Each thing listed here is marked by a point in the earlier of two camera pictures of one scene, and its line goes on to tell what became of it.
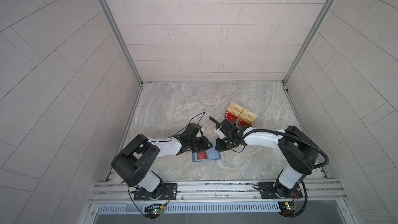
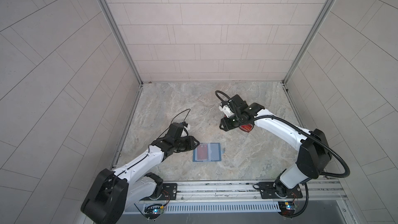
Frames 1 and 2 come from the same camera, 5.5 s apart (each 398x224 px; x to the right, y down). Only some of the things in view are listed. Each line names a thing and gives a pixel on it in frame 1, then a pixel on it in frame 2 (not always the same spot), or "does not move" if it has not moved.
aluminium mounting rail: [218, 192] does not move
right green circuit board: [287, 208] does not move
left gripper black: [203, 146] -> [189, 143]
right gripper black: [218, 148] -> [225, 124]
